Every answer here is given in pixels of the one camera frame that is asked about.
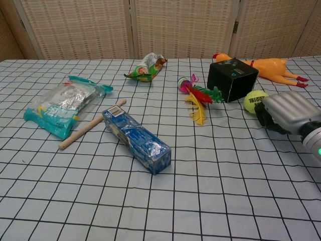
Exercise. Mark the black cardboard box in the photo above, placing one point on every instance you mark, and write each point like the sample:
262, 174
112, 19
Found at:
233, 77

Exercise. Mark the wooden dowel stick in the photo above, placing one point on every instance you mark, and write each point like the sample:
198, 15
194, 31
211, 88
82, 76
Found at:
82, 130

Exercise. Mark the checked light blue tablecloth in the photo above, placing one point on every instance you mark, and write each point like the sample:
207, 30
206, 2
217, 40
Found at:
160, 190

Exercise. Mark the yellow tennis ball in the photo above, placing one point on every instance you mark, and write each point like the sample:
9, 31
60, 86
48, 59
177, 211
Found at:
253, 100

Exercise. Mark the woven folding screen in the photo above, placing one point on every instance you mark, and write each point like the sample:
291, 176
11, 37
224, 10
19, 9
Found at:
160, 27

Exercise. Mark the teal and silver snack bag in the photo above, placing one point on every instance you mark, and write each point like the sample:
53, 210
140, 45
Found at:
62, 105

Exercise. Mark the orange rubber chicken toy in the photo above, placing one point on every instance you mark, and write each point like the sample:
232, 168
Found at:
270, 67

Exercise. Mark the green snack bag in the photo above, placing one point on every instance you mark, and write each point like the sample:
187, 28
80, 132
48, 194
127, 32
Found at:
146, 67

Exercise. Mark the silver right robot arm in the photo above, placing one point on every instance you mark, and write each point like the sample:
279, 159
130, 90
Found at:
313, 140

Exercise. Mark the colourful feather shuttlecock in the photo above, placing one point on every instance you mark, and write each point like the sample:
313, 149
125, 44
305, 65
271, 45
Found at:
198, 96

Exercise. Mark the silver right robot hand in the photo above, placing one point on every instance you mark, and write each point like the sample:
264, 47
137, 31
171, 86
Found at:
286, 110

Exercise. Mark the blue rectangular tissue pack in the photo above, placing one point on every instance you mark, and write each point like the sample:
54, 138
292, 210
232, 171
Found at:
138, 135

